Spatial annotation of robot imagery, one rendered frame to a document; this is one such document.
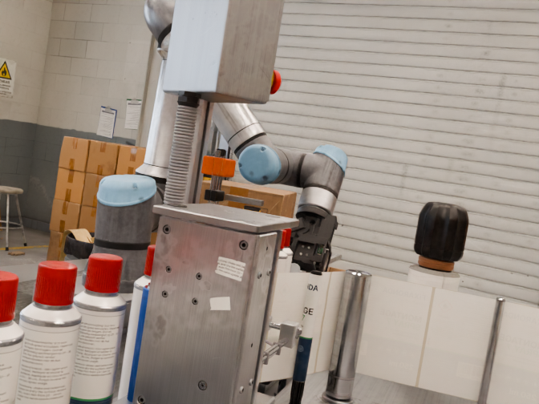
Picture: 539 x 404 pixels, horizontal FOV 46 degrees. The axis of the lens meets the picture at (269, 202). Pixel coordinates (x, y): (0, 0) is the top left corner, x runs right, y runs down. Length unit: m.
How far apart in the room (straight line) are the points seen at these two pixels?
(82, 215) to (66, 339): 4.54
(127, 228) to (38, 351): 0.76
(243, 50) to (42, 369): 0.55
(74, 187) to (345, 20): 2.68
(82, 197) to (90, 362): 4.49
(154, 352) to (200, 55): 0.49
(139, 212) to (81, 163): 3.80
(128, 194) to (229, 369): 0.76
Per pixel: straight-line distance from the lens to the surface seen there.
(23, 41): 7.77
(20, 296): 1.49
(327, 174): 1.32
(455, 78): 5.43
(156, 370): 0.64
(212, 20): 0.97
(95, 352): 0.65
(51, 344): 0.58
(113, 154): 4.93
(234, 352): 0.60
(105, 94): 7.27
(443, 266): 1.09
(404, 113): 5.48
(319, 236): 1.27
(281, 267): 1.13
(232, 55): 0.94
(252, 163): 1.21
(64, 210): 5.21
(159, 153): 1.45
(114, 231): 1.33
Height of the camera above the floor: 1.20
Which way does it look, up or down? 4 degrees down
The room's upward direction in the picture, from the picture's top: 9 degrees clockwise
